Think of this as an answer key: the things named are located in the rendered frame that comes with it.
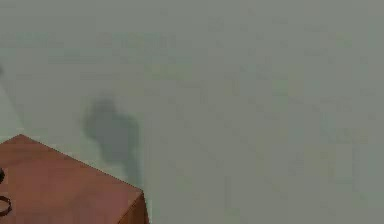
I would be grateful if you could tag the reddish brown wooden cabinet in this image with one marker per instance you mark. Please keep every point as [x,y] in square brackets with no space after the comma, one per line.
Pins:
[60,186]

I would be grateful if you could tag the small black round object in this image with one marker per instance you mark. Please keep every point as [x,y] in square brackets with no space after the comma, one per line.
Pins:
[1,175]

